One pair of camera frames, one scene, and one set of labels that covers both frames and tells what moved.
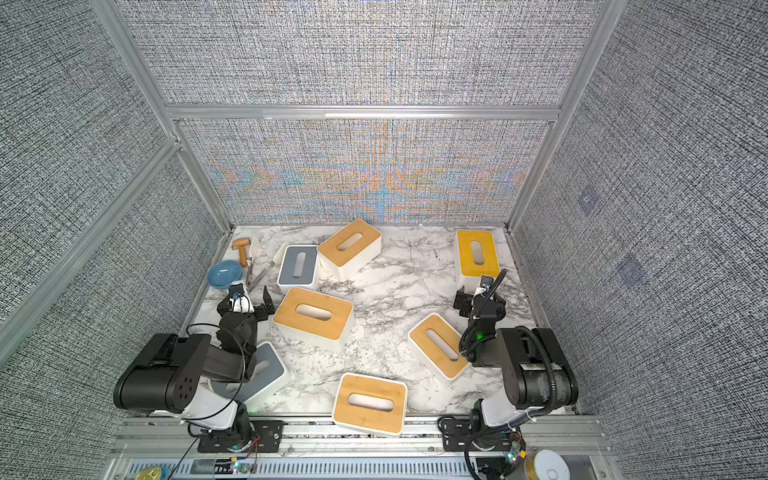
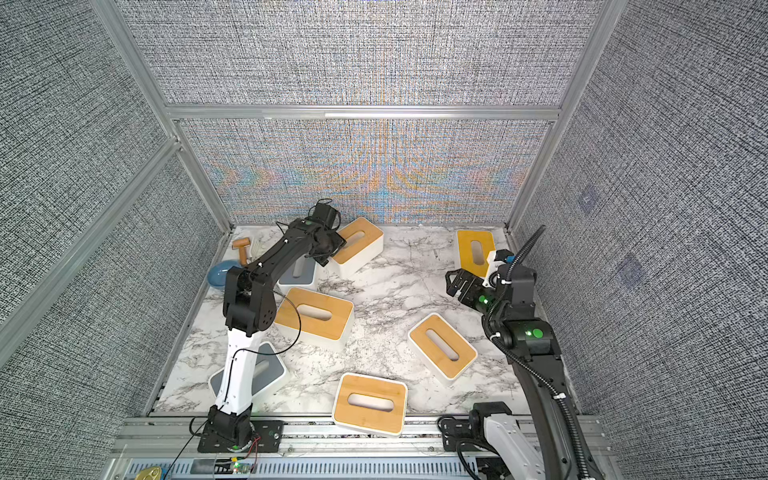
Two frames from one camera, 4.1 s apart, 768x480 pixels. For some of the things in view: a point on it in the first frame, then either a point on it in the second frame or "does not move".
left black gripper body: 250,321 → 333,242
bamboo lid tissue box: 314,318 does not move
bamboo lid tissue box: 370,403 does not move
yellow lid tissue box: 476,255 does not move
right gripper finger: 463,302 → 458,282
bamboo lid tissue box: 350,250 does not move
